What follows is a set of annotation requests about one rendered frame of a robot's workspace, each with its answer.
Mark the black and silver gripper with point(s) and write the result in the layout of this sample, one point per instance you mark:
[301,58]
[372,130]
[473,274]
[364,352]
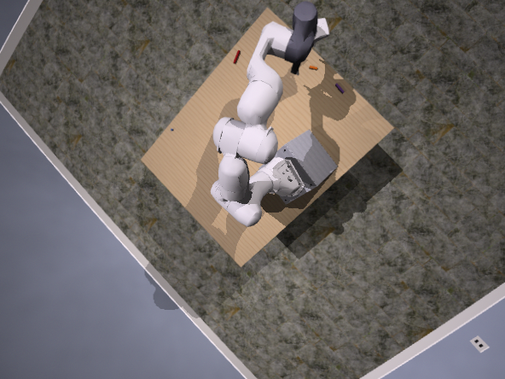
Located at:
[295,68]

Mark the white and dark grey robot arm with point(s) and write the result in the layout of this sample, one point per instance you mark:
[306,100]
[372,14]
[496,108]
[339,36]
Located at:
[249,137]

